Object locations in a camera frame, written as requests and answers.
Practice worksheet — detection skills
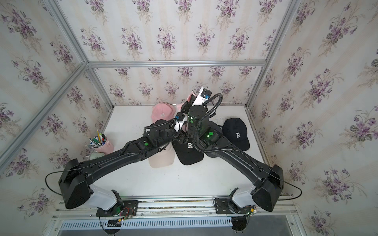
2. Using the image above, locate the pink cap back wall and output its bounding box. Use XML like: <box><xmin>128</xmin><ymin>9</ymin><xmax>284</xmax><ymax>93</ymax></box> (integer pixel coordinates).
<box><xmin>151</xmin><ymin>103</ymin><xmax>176</xmax><ymax>123</ymax></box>

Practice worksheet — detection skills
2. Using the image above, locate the beige baseball cap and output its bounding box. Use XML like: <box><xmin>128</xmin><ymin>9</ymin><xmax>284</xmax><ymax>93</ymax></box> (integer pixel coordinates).
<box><xmin>148</xmin><ymin>144</ymin><xmax>175</xmax><ymax>169</ymax></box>

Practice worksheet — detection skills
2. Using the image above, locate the black cap white letter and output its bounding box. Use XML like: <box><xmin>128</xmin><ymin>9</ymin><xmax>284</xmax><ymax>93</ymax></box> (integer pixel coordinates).
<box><xmin>222</xmin><ymin>118</ymin><xmax>250</xmax><ymax>151</ymax></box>

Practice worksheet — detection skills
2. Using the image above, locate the pink cap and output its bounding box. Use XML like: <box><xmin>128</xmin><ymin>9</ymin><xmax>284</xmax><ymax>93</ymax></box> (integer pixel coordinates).
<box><xmin>174</xmin><ymin>91</ymin><xmax>197</xmax><ymax>132</ymax></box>

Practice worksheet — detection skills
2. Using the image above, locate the dark grey baseball cap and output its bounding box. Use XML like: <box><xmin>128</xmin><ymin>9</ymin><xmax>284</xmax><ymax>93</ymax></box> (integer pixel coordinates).
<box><xmin>201</xmin><ymin>122</ymin><xmax>227</xmax><ymax>158</ymax></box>

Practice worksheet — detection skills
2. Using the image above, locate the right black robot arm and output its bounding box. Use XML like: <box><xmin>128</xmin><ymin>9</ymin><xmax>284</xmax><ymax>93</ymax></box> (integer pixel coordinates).
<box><xmin>181</xmin><ymin>87</ymin><xmax>288</xmax><ymax>212</ymax></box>

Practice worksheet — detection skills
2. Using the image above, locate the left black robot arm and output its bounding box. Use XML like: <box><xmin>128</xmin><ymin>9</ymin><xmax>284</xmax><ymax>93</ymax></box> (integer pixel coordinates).
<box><xmin>58</xmin><ymin>112</ymin><xmax>186</xmax><ymax>214</ymax></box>

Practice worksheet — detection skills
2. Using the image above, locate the pink pen holder cup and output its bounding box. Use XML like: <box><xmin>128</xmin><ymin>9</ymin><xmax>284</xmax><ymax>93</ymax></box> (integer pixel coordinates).
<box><xmin>89</xmin><ymin>129</ymin><xmax>115</xmax><ymax>155</ymax></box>

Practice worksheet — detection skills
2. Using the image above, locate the small green white bottle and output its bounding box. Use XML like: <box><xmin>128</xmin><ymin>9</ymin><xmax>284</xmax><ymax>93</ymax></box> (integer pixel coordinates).
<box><xmin>90</xmin><ymin>152</ymin><xmax>104</xmax><ymax>160</ymax></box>

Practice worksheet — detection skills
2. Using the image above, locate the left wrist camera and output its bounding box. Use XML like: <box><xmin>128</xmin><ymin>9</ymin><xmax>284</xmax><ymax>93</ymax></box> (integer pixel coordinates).
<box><xmin>174</xmin><ymin>112</ymin><xmax>187</xmax><ymax>131</ymax></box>

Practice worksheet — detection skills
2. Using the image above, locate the aluminium mounting rail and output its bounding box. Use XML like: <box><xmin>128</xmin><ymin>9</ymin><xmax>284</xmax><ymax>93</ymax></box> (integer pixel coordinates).
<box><xmin>52</xmin><ymin>196</ymin><xmax>299</xmax><ymax>220</ymax></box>

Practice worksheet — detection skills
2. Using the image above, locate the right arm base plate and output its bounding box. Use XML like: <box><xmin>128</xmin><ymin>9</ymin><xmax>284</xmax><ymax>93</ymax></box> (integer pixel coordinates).
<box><xmin>213</xmin><ymin>198</ymin><xmax>256</xmax><ymax>215</ymax></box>

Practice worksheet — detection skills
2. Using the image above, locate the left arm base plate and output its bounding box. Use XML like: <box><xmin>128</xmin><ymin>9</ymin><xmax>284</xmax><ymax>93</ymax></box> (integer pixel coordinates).
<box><xmin>96</xmin><ymin>200</ymin><xmax>139</xmax><ymax>218</ymax></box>

